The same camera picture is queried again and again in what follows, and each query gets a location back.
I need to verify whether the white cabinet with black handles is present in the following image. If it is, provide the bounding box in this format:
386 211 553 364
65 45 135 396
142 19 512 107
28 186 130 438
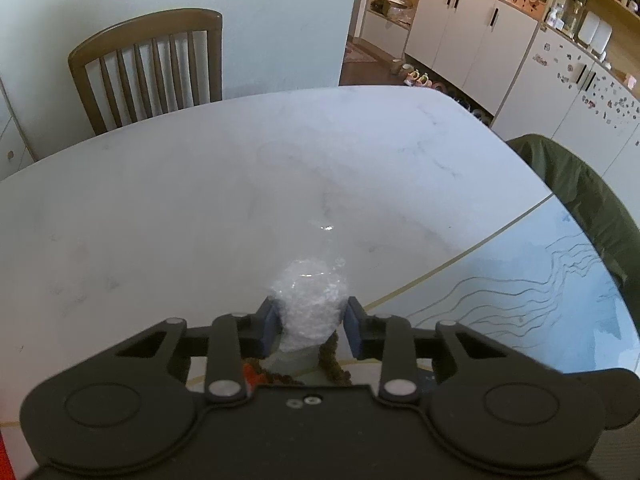
404 0 542 117

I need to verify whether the white cabinet with stickers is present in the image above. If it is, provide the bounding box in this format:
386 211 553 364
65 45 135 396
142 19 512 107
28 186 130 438
492 25 640 178

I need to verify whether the white storage canister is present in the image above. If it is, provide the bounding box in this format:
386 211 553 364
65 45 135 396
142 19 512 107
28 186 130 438
577 10 613 51

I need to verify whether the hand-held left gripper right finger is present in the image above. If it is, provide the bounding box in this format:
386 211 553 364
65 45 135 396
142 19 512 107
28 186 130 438
344 295 507 404

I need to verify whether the pair of light shoes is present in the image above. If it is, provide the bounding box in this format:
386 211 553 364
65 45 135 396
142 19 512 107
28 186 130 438
402 64 435 88

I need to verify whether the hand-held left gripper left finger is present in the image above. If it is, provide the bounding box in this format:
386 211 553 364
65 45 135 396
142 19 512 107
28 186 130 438
114 295 282 404

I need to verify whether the bubble item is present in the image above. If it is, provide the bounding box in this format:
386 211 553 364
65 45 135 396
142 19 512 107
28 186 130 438
269 255 350 353

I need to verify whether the olive green jacket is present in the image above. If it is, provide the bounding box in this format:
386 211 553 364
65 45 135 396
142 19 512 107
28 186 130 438
506 133 638 291

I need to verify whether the open wooden shelf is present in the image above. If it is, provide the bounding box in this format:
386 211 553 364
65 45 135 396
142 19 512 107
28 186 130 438
357 0 426 56

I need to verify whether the patterned floor rug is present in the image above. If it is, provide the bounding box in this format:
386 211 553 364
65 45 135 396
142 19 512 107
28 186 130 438
343 42 378 64

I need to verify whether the wooden slatted chair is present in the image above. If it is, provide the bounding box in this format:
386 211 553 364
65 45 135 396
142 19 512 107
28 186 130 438
67 8 224 136

